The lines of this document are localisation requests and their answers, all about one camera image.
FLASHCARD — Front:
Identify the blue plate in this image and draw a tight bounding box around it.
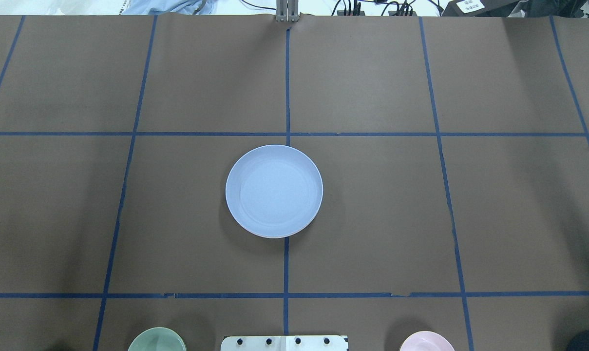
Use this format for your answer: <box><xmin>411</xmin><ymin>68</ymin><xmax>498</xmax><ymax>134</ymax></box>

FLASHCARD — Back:
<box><xmin>225</xmin><ymin>144</ymin><xmax>324</xmax><ymax>238</ymax></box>

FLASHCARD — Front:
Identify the pink bowl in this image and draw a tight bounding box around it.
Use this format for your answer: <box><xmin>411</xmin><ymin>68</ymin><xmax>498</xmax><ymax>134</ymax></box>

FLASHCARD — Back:
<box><xmin>399</xmin><ymin>331</ymin><xmax>455</xmax><ymax>351</ymax></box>

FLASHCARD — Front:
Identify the green bowl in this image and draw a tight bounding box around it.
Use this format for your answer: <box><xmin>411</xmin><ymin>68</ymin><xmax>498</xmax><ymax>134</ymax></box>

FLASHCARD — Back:
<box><xmin>127</xmin><ymin>327</ymin><xmax>187</xmax><ymax>351</ymax></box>

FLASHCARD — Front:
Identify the light blue cloth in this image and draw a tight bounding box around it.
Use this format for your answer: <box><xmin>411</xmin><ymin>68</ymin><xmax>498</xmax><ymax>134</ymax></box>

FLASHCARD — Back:
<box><xmin>120</xmin><ymin>0</ymin><xmax>216</xmax><ymax>16</ymax></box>

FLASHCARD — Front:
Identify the dark blue pot with lid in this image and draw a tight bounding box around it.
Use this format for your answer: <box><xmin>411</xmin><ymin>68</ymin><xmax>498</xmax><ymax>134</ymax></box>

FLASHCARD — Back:
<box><xmin>565</xmin><ymin>330</ymin><xmax>589</xmax><ymax>351</ymax></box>

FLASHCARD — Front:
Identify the aluminium frame post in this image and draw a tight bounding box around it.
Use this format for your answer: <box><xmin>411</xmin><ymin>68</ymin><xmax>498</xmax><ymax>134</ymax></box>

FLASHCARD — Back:
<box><xmin>276</xmin><ymin>0</ymin><xmax>300</xmax><ymax>22</ymax></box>

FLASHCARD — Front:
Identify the white camera mast with base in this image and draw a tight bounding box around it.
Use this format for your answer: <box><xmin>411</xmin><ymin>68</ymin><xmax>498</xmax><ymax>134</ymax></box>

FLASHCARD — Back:
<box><xmin>220</xmin><ymin>335</ymin><xmax>349</xmax><ymax>351</ymax></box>

